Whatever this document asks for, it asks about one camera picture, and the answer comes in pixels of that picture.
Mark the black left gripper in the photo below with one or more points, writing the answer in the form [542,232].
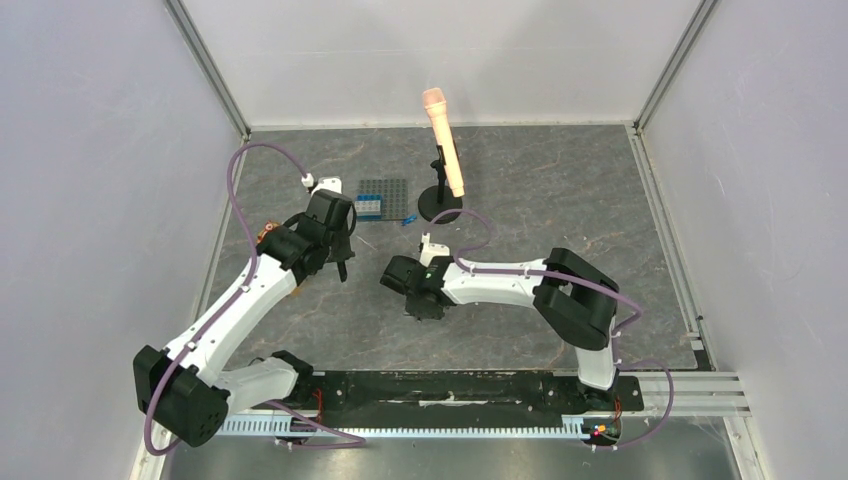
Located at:
[344,253]

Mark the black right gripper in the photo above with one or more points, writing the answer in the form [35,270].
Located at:
[394,273]

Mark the blue grey toy brick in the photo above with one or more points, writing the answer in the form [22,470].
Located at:
[368,207]

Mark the grey brick baseplate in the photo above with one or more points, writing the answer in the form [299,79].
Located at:
[394,193]

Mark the red owl toy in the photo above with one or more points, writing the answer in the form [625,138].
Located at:
[268,227]

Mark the black microphone stand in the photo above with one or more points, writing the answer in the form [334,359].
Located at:
[436,199]

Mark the pink toy microphone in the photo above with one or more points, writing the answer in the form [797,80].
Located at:
[435,105]

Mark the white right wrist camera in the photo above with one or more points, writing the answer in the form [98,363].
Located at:
[430,250]

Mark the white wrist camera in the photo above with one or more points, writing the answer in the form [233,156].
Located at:
[313,185]
[430,250]

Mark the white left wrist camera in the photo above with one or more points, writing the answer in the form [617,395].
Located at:
[313,185]

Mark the black mounting base plate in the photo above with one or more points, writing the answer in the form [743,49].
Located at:
[457,398]

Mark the white slotted cable duct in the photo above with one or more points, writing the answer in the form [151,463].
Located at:
[284,426]

